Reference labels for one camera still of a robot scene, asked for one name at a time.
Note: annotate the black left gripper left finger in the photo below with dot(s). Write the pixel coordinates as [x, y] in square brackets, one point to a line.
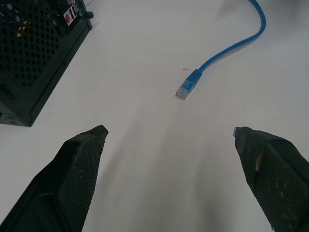
[60, 183]

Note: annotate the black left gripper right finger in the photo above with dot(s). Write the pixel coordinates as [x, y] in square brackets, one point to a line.
[277, 178]

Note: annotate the black perforated computer case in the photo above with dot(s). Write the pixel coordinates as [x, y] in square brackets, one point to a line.
[31, 53]

